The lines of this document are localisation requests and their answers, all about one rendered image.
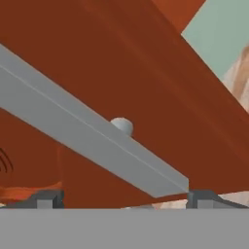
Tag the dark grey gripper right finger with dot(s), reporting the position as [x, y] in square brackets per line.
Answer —
[202, 196]

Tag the red-brown cabinet door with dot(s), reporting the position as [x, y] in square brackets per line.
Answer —
[155, 97]

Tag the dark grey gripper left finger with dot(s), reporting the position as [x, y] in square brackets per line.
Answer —
[48, 197]

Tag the round grey knob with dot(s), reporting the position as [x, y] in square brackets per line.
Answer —
[124, 124]

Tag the red-brown cabinet body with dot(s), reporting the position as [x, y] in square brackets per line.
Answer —
[29, 162]

